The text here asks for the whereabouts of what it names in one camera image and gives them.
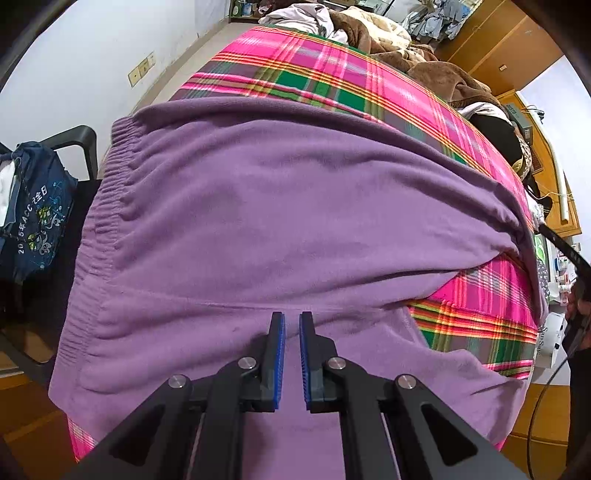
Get beige wall outlet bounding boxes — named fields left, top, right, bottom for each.
left=128, top=53, right=155, bottom=88

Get white clothes pile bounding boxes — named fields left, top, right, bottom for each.
left=259, top=2, right=333, bottom=28

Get wooden wardrobe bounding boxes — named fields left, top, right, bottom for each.
left=434, top=0, right=564, bottom=95

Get black office chair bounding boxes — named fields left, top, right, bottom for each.
left=0, top=124, right=100, bottom=384

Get white cardboard box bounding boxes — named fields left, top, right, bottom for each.
left=538, top=311, right=570, bottom=369

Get black cushion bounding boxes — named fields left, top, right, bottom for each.
left=468, top=111, right=520, bottom=162

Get person's right forearm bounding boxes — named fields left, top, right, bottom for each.
left=568, top=355, right=591, bottom=467

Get grey box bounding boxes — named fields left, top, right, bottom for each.
left=501, top=99, right=534, bottom=139

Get cluttered wall shelf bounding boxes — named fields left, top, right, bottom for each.
left=228, top=0, right=278, bottom=21

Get white plastic pipe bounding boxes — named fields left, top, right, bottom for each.
left=549, top=148, right=574, bottom=227

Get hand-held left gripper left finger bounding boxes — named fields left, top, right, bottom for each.
left=62, top=311, right=287, bottom=480

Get navy drawstring bag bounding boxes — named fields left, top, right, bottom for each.
left=0, top=141, right=79, bottom=282

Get white storage box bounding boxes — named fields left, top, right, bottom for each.
left=549, top=240, right=578, bottom=305

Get pink plaid blanket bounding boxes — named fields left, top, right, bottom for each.
left=69, top=25, right=539, bottom=462

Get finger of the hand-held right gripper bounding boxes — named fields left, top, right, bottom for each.
left=538, top=223, right=591, bottom=278

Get hanging blue clothes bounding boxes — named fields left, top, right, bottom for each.
left=402, top=0, right=483, bottom=42

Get leopard print bag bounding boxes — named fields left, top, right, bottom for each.
left=510, top=138, right=534, bottom=181

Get cream fleece blanket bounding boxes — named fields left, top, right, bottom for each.
left=365, top=11, right=411, bottom=47

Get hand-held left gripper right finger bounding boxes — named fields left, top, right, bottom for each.
left=299, top=311, right=532, bottom=480

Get brown fleece blanket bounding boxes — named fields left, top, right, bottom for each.
left=328, top=9, right=497, bottom=112

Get grey dotted cloth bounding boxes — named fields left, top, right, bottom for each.
left=536, top=258, right=552, bottom=301

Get purple fleece pants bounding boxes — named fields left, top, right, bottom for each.
left=48, top=95, right=550, bottom=480

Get wooden headboard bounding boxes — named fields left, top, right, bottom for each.
left=496, top=90, right=583, bottom=238

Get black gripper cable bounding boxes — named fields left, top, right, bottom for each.
left=526, top=344, right=578, bottom=480

